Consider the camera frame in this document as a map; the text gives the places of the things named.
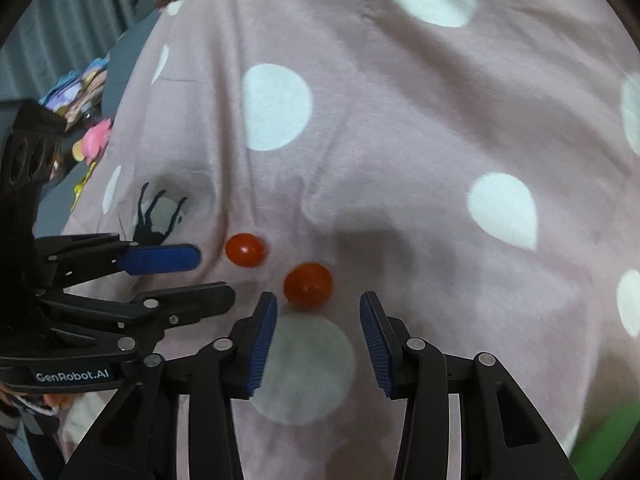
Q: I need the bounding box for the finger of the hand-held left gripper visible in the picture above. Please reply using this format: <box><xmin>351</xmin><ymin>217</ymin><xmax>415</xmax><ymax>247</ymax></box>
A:
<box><xmin>39</xmin><ymin>281</ymin><xmax>236</xmax><ymax>355</ymax></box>
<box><xmin>32</xmin><ymin>232</ymin><xmax>202</xmax><ymax>289</ymax></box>

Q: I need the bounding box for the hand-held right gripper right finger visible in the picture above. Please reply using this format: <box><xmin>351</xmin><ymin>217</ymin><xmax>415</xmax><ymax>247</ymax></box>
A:
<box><xmin>359</xmin><ymin>291</ymin><xmax>577</xmax><ymax>480</ymax></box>

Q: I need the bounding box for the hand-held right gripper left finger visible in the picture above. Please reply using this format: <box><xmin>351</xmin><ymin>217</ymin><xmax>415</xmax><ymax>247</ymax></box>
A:
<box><xmin>59</xmin><ymin>291</ymin><xmax>279</xmax><ymax>480</ymax></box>

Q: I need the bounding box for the red cherry tomato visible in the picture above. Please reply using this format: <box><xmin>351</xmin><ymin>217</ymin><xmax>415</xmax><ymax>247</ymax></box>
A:
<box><xmin>283</xmin><ymin>262</ymin><xmax>334</xmax><ymax>309</ymax></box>
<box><xmin>225</xmin><ymin>232</ymin><xmax>266</xmax><ymax>267</ymax></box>

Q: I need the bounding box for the person's left forearm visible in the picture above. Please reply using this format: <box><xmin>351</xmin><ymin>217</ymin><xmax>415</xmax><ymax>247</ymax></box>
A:
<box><xmin>0</xmin><ymin>382</ymin><xmax>107</xmax><ymax>461</ymax></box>

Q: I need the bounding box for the yellow wrapper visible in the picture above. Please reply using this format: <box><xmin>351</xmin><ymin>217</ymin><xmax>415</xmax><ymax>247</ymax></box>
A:
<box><xmin>70</xmin><ymin>162</ymin><xmax>101</xmax><ymax>212</ymax></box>

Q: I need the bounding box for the pink toy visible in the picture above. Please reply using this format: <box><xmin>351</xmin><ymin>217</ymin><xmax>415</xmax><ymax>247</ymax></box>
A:
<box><xmin>72</xmin><ymin>119</ymin><xmax>112</xmax><ymax>164</ymax></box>

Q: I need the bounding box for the colourful printed cloth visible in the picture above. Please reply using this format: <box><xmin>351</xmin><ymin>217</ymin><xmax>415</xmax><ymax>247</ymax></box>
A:
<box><xmin>40</xmin><ymin>57</ymin><xmax>111</xmax><ymax>127</ymax></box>

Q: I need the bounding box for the grey bed sheet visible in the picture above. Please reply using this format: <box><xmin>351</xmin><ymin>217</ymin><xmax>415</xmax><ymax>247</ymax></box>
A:
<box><xmin>32</xmin><ymin>7</ymin><xmax>166</xmax><ymax>238</ymax></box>

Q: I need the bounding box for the pink polka dot blanket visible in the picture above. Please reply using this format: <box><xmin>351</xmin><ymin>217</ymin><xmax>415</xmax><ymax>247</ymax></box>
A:
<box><xmin>60</xmin><ymin>0</ymin><xmax>640</xmax><ymax>480</ymax></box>

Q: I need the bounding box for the grey curtain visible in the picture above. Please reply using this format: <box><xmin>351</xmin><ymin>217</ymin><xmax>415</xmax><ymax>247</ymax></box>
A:
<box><xmin>0</xmin><ymin>0</ymin><xmax>137</xmax><ymax>107</ymax></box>

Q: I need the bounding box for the green object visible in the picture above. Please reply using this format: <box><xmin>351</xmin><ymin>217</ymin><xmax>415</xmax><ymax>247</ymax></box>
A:
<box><xmin>570</xmin><ymin>405</ymin><xmax>637</xmax><ymax>480</ymax></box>

